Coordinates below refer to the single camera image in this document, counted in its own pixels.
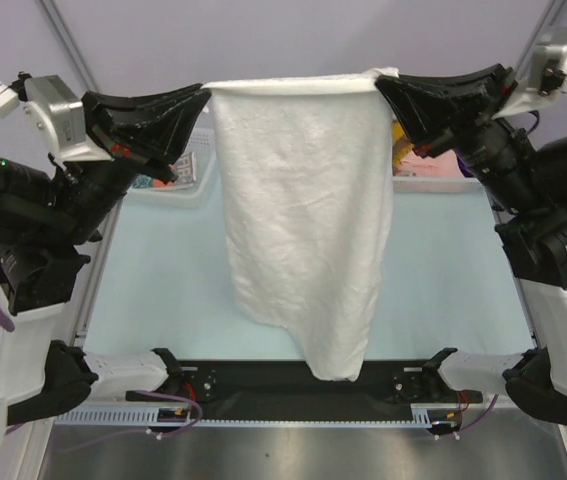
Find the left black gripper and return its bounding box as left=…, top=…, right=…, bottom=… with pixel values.
left=37, top=81, right=205, bottom=246

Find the colourful rabbit print towel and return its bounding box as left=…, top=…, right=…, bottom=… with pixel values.
left=132, top=151, right=197, bottom=190

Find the white towel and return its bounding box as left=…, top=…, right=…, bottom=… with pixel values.
left=207, top=69, right=394, bottom=381

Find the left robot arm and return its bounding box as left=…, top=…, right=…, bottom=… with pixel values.
left=0, top=73, right=211, bottom=449

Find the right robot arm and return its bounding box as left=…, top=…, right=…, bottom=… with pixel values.
left=375, top=65, right=567, bottom=426

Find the white basket with towels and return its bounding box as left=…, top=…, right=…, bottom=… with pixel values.
left=390, top=114, right=487, bottom=195

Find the pink towel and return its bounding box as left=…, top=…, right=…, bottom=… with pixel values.
left=392, top=147, right=463, bottom=179

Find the yellow patterned towel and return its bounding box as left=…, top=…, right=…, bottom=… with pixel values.
left=391, top=120, right=413, bottom=169

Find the purple towel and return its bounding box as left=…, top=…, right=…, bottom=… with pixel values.
left=455, top=154, right=474, bottom=178

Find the empty white plastic basket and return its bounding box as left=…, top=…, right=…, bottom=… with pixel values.
left=126, top=128, right=217, bottom=209

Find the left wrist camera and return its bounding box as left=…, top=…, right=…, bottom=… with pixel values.
left=0, top=75, right=113, bottom=162

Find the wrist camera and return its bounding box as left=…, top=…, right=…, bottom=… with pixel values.
left=493, top=26, right=567, bottom=119
left=0, top=75, right=113, bottom=162

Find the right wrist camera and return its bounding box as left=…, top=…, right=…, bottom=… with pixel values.
left=493, top=26, right=567, bottom=119

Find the left aluminium corner post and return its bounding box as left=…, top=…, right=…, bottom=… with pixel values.
left=34, top=0, right=99, bottom=91

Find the aluminium corner post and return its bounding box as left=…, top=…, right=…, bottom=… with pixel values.
left=34, top=0, right=99, bottom=91
left=515, top=0, right=567, bottom=74

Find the right aluminium corner post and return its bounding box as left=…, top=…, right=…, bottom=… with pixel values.
left=515, top=0, right=567, bottom=74

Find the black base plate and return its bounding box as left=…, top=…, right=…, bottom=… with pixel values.
left=152, top=357, right=484, bottom=424

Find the grey cable duct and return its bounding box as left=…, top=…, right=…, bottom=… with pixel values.
left=55, top=403, right=460, bottom=432

